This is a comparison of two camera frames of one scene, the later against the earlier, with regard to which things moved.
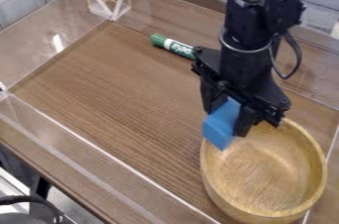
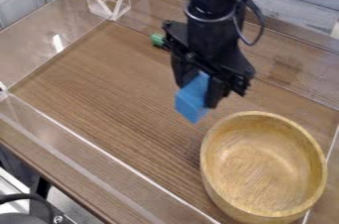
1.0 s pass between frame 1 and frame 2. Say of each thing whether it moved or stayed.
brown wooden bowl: stayed
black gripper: moved
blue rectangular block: moved
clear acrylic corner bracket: stayed
